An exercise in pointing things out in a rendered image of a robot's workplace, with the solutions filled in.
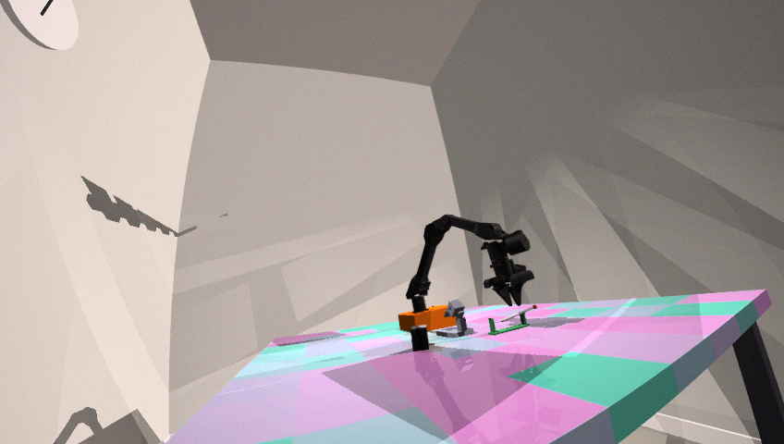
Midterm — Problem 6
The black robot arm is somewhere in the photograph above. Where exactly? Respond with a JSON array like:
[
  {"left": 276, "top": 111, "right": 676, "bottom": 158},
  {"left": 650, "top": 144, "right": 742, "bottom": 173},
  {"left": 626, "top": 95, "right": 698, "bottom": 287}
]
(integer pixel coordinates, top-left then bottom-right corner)
[{"left": 406, "top": 215, "right": 531, "bottom": 313}]

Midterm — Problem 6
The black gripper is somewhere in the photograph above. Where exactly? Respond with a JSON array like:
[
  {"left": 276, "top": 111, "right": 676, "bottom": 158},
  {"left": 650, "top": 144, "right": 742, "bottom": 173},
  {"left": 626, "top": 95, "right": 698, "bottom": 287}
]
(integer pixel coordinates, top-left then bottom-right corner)
[{"left": 484, "top": 257, "right": 535, "bottom": 307}]

